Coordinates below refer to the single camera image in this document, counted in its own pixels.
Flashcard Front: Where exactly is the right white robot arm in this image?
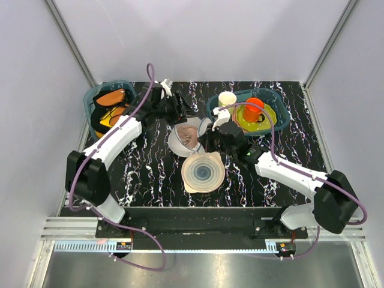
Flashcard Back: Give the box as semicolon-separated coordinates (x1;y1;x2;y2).
197;110;358;238

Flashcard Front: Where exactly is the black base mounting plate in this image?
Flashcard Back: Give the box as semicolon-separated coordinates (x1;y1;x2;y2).
95;206;310;244

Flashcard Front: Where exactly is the left teal plastic bin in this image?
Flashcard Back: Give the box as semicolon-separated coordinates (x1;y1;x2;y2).
83;80;137;141

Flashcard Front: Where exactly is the black cloth in bin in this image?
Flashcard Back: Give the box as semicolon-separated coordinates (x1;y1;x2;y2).
91;91;131;134

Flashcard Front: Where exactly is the aluminium frame post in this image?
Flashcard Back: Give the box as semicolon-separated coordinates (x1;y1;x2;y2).
303;0;360;89
43;0;97;87

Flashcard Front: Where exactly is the right teal plastic bin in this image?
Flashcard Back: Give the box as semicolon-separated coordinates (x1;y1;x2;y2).
207;88;290;137

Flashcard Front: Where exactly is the yellow green plate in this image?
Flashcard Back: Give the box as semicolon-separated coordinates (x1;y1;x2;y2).
232;105;271;135

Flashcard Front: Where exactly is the white slotted cable duct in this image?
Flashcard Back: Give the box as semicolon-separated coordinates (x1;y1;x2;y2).
54;240;278;254

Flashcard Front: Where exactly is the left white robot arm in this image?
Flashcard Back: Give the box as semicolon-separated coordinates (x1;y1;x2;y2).
65;80;196;238

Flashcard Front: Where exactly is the teal plastic bin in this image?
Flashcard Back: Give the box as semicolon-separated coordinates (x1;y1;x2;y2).
83;80;137;141
207;88;290;137

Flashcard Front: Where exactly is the purple cable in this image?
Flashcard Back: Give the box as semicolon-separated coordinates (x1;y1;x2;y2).
68;62;167;272
217;103;368;260

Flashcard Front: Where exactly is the left aluminium frame post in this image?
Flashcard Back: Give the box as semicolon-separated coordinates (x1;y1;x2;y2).
43;0;97;87

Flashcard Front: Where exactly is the pink blue swirl plate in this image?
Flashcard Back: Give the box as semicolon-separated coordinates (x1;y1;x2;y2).
181;152;226;194

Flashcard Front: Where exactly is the peach brown bra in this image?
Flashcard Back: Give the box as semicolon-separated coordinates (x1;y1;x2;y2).
96;89;128;126

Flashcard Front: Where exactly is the cream yellow mug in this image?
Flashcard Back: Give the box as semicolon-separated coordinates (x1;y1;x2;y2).
218;91;237;107

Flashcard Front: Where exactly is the orange cup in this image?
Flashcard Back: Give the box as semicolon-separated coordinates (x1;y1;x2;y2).
243;97;264;123

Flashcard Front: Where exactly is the right aluminium frame post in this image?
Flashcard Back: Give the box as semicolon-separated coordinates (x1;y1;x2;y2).
303;0;360;89

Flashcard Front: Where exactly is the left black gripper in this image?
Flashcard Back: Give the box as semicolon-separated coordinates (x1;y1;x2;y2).
152;91;197;126

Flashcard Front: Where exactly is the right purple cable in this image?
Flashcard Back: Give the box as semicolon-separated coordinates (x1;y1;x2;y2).
217;103;368;260

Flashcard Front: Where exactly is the pink lace bra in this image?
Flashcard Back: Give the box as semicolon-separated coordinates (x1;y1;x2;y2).
176;125;198;149

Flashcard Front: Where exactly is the white mesh laundry bag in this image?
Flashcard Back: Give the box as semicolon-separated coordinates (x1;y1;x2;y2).
167;117;212;158

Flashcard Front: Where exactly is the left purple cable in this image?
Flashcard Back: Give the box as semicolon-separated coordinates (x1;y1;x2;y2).
68;62;167;272

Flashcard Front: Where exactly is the yellow cloth in bin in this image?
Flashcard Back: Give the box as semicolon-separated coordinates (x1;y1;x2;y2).
95;110;115;139

